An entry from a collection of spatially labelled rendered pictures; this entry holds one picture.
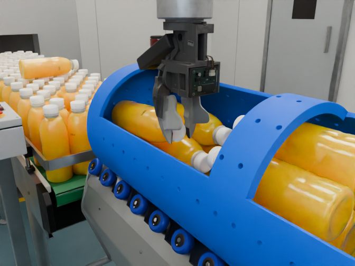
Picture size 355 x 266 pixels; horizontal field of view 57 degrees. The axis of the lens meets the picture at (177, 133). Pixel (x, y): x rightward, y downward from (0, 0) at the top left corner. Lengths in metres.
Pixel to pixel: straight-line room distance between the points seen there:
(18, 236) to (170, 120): 0.70
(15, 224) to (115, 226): 0.40
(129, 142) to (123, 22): 4.79
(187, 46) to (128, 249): 0.46
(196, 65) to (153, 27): 5.03
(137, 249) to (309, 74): 4.04
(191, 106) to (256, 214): 0.28
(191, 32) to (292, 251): 0.33
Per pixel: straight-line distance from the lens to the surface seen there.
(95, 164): 0.88
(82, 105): 0.94
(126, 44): 5.36
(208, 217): 0.45
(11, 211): 1.08
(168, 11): 0.52
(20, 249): 1.16
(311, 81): 4.54
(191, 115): 0.61
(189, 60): 0.53
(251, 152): 0.40
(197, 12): 0.52
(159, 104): 0.57
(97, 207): 0.88
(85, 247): 2.17
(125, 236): 0.77
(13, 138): 0.91
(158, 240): 0.67
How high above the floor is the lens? 1.35
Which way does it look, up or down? 20 degrees down
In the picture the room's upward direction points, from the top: straight up
